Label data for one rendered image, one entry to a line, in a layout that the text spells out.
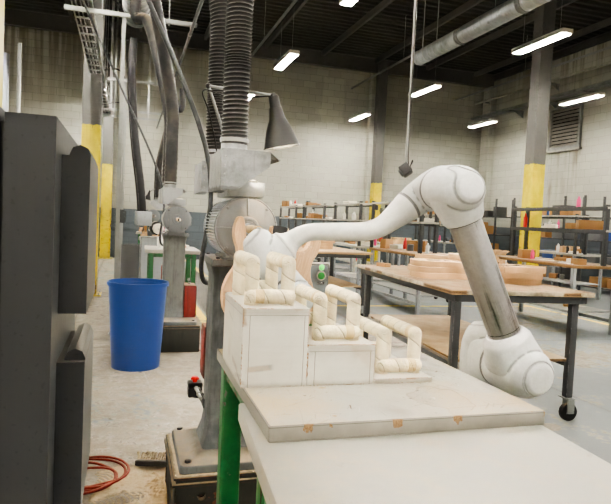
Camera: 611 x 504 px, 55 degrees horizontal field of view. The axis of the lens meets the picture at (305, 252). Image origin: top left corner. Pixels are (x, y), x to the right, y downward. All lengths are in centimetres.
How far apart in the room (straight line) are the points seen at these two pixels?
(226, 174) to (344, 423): 116
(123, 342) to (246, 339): 380
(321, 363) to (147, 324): 375
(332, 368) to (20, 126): 118
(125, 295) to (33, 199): 476
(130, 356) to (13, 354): 486
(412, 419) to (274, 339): 34
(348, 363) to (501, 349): 69
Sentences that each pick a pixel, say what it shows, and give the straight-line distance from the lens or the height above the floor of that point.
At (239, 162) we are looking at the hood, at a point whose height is 148.
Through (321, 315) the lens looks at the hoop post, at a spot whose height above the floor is 108.
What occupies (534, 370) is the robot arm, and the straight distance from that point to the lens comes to 190.
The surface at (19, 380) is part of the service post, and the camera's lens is 20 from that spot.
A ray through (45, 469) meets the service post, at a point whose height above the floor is 121.
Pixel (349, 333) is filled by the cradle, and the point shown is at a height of 104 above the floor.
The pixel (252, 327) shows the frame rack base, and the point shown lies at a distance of 127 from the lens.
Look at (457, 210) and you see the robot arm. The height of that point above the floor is 134.
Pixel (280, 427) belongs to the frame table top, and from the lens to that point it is 108.
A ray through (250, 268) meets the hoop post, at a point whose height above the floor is 118.
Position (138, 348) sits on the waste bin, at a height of 19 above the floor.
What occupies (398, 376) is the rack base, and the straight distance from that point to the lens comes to 141.
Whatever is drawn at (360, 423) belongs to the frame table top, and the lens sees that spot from 113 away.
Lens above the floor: 129
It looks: 3 degrees down
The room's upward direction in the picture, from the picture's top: 3 degrees clockwise
